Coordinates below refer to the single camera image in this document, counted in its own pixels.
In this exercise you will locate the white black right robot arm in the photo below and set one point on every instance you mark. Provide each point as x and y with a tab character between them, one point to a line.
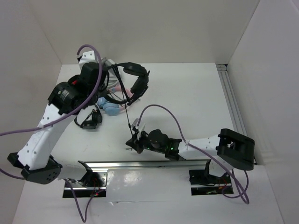
229	148

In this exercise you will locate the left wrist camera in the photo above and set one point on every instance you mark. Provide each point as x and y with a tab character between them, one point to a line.
87	57

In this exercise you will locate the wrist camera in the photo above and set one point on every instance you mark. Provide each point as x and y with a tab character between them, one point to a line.
87	57
138	127

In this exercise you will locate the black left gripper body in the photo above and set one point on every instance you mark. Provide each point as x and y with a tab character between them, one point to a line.
102	90

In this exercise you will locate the aluminium table edge rail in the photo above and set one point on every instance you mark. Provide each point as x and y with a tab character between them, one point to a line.
143	164

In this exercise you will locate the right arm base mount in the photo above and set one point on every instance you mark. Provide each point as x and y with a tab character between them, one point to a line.
203	183

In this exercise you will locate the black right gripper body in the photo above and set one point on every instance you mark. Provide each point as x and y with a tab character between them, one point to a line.
144	140

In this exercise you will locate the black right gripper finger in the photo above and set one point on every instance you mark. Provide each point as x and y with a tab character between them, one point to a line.
140	148
133	143

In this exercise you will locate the small black headphones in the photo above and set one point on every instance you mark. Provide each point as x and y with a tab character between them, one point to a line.
92	120

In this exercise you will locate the grey white headphones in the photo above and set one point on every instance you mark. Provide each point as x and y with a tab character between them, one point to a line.
111	79

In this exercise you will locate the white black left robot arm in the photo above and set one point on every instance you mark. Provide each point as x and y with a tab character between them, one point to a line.
64	104

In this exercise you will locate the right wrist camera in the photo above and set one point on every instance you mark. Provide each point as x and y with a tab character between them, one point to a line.
138	127

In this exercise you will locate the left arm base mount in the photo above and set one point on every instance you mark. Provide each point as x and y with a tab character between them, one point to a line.
92	184

